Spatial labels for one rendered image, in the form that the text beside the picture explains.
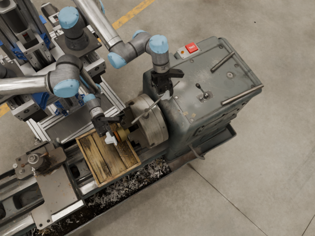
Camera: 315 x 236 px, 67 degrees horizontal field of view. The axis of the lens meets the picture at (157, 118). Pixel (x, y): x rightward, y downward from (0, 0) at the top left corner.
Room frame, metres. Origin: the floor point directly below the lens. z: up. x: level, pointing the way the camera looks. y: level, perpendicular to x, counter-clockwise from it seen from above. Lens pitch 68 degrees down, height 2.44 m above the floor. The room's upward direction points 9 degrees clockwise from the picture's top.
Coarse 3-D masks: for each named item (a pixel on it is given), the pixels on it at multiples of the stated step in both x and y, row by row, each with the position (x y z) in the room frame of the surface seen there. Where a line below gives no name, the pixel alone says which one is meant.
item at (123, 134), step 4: (120, 128) 0.43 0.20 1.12; (112, 132) 0.40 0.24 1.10; (116, 132) 0.41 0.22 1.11; (120, 132) 0.41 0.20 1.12; (124, 132) 0.41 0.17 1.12; (128, 132) 0.42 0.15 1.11; (116, 136) 0.38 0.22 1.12; (120, 136) 0.38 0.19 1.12; (124, 136) 0.39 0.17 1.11; (120, 140) 0.37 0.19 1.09; (124, 140) 0.37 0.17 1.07
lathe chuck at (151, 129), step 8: (136, 104) 0.55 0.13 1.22; (144, 104) 0.55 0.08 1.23; (136, 112) 0.50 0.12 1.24; (152, 112) 0.51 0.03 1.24; (144, 120) 0.46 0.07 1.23; (152, 120) 0.47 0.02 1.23; (144, 128) 0.42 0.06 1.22; (152, 128) 0.43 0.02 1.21; (160, 128) 0.44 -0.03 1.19; (144, 136) 0.40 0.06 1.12; (152, 136) 0.39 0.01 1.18; (160, 136) 0.41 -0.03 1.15
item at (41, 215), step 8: (56, 144) 0.32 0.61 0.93; (16, 160) 0.19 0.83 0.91; (24, 160) 0.19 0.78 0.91; (16, 168) 0.14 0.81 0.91; (24, 168) 0.15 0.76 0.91; (16, 176) 0.09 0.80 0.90; (24, 176) 0.10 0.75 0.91; (72, 176) 0.15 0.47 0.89; (72, 184) 0.09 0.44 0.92; (80, 192) 0.06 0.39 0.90; (80, 200) 0.01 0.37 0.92; (40, 208) -0.06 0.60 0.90; (64, 208) -0.04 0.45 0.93; (72, 208) -0.04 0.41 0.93; (32, 216) -0.11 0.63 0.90; (40, 216) -0.11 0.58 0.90; (48, 216) -0.10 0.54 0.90; (56, 216) -0.09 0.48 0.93; (64, 216) -0.09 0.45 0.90; (40, 224) -0.15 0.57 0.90; (48, 224) -0.14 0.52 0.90
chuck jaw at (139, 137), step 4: (136, 132) 0.43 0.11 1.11; (140, 132) 0.43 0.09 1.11; (128, 136) 0.39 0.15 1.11; (132, 136) 0.40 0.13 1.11; (136, 136) 0.40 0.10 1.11; (140, 136) 0.40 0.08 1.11; (132, 140) 0.38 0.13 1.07; (136, 140) 0.37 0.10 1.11; (140, 140) 0.38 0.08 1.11; (144, 140) 0.38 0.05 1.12; (140, 144) 0.36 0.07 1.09; (144, 144) 0.36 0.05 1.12; (148, 144) 0.37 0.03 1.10; (152, 144) 0.37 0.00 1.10
